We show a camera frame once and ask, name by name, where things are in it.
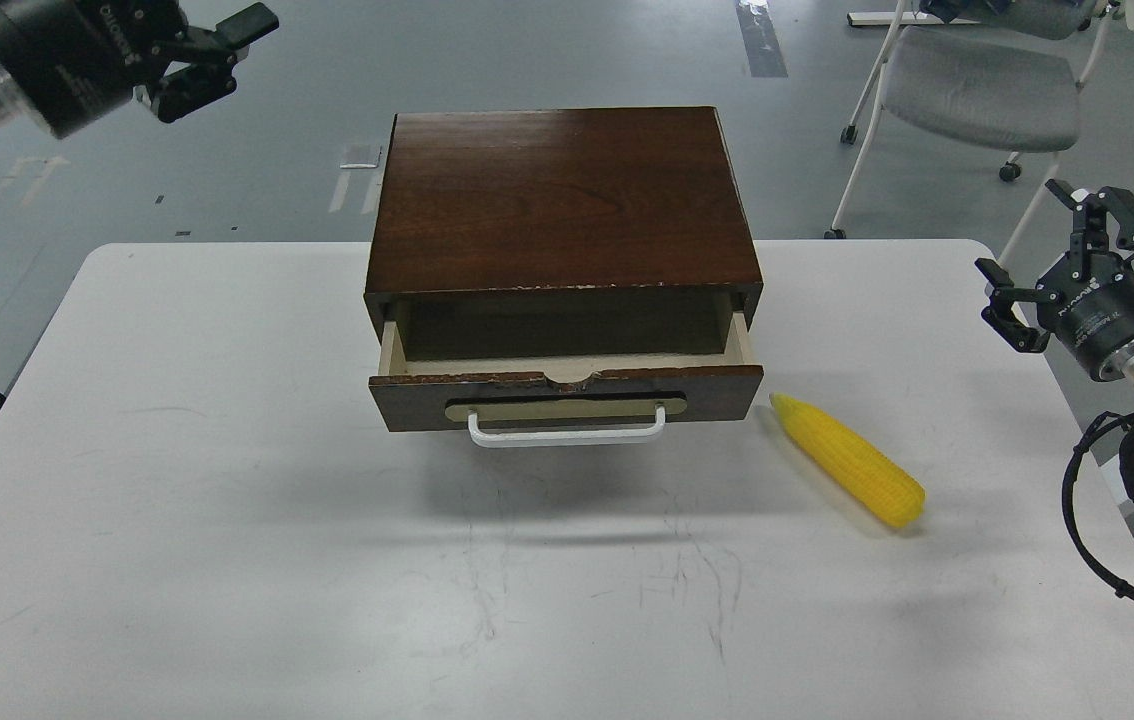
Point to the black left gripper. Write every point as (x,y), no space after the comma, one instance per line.
(66,64)

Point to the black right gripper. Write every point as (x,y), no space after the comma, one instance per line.
(1093,317)

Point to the yellow corn cob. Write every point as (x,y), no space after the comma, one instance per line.
(886,490)

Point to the wooden drawer with white handle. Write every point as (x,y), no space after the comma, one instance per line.
(519,402)

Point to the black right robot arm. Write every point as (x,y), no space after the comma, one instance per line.
(1100,426)

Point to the dark wooden drawer cabinet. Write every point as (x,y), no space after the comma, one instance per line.
(559,200)

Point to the grey office chair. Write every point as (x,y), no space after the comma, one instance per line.
(988,95)

